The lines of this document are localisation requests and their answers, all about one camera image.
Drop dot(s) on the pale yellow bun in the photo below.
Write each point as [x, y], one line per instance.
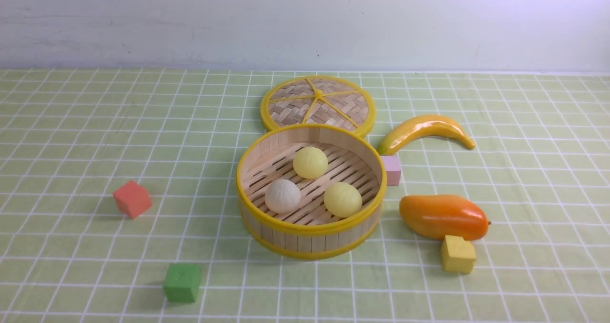
[310, 163]
[342, 200]

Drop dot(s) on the white bun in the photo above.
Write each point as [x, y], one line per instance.
[282, 196]

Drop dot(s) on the woven bamboo steamer lid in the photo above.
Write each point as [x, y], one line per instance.
[319, 99]

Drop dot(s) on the bamboo steamer tray yellow rim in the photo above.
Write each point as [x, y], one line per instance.
[311, 232]

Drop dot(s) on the pink wooden block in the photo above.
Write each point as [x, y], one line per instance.
[393, 169]

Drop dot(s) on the yellow plastic banana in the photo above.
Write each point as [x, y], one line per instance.
[423, 126]

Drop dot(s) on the orange plastic mango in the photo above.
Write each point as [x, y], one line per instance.
[436, 216]

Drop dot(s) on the red wooden block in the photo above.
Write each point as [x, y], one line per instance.
[132, 199]

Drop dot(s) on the green wooden block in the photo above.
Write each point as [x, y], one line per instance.
[182, 282]

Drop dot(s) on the yellow wooden block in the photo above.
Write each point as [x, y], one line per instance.
[457, 255]

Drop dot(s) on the green checkered tablecloth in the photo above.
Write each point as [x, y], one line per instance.
[69, 138]

